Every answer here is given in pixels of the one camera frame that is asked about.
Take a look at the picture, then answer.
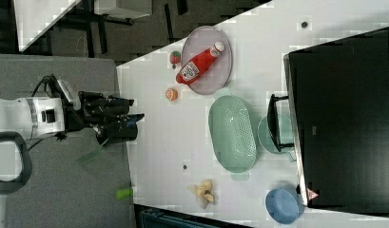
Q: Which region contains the green oval strainer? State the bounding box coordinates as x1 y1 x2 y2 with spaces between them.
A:
208 88 257 181

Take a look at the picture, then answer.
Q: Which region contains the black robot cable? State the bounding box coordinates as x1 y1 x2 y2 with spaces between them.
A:
26 74 62 151

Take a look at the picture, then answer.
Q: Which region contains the toy peeled banana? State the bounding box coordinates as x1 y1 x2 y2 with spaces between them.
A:
187 180 214 209

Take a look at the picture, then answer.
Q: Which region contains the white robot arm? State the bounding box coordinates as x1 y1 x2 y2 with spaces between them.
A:
0 91 144 195

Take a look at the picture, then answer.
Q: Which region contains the blue bowl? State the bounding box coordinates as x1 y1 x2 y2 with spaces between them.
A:
265 188 304 225

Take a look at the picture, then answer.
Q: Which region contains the toy orange half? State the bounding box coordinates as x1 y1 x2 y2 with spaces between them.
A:
165 88 178 101

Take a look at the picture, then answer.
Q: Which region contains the grey round plate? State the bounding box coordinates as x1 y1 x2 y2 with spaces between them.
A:
176 27 232 95

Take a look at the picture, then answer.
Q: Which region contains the green spatula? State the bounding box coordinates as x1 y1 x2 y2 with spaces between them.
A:
76 140 107 164

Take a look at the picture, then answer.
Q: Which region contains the red toy tomato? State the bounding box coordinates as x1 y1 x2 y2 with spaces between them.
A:
169 51 181 65

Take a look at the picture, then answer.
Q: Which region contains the red ketchup bottle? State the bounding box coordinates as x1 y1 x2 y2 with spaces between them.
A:
176 42 224 86

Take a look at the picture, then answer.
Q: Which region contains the green mug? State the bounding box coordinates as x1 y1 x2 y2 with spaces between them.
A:
258 114 296 162

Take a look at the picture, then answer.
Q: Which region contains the black toaster oven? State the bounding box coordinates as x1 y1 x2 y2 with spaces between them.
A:
283 27 389 218

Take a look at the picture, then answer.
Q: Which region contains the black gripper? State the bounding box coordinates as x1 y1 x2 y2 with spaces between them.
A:
65 91 145 132

